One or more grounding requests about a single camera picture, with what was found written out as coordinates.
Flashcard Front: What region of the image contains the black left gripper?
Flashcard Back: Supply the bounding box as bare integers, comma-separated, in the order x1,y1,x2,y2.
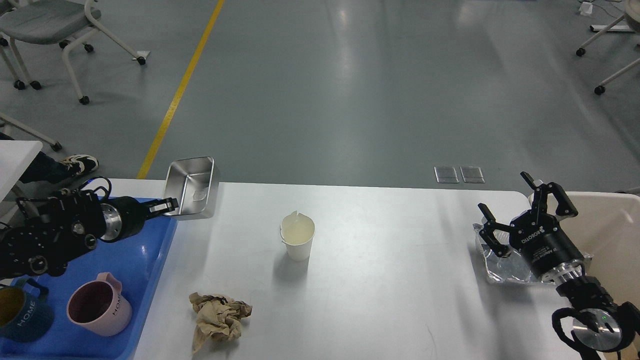
100,196,179,243

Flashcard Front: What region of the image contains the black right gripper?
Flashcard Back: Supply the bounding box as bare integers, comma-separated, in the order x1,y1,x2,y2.
477,171,586,280

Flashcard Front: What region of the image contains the stainless steel rectangular tin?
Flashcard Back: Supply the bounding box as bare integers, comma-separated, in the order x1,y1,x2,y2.
163,156,220,221

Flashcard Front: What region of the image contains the pink ribbed mug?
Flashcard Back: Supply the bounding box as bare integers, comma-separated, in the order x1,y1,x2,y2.
66,272,133,337

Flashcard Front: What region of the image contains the dark blue HOME mug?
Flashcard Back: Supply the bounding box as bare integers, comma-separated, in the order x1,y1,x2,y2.
0,277,55,343

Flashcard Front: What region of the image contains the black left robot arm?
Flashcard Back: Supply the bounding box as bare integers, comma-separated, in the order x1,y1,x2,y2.
0,177,179,280

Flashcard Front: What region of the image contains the aluminium foil tray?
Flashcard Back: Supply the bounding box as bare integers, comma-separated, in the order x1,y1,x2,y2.
472,223,593,286

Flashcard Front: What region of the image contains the blue plastic tray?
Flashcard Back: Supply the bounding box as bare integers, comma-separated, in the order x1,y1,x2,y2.
0,216,178,360

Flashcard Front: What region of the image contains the beige plastic bin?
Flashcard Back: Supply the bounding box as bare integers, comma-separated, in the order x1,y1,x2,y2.
529,191,640,360

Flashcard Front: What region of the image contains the right floor outlet plate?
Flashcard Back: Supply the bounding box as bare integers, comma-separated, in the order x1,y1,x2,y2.
459,166,486,183

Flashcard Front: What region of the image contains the floor outlet plate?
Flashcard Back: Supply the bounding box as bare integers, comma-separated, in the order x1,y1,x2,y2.
433,166,460,184
459,166,486,183

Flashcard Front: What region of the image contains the left floor outlet plate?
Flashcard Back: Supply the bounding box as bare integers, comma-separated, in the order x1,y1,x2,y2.
433,166,460,184

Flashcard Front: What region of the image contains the person in dark trousers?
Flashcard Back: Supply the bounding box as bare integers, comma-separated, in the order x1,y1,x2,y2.
19,152,99,184

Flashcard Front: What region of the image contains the crumpled brown paper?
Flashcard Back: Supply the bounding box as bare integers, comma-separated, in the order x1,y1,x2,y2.
189,292,253,354

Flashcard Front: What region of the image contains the white paper cup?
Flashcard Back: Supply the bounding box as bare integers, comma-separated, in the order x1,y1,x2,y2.
279,210,316,262

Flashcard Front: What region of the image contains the white side table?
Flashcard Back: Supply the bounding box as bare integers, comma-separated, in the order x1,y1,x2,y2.
0,140,42,200

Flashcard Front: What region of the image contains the grey office chair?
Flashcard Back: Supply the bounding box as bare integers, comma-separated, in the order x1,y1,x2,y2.
0,0,151,152

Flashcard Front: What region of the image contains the white chair base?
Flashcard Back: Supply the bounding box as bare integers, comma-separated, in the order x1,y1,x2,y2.
575,0,640,96

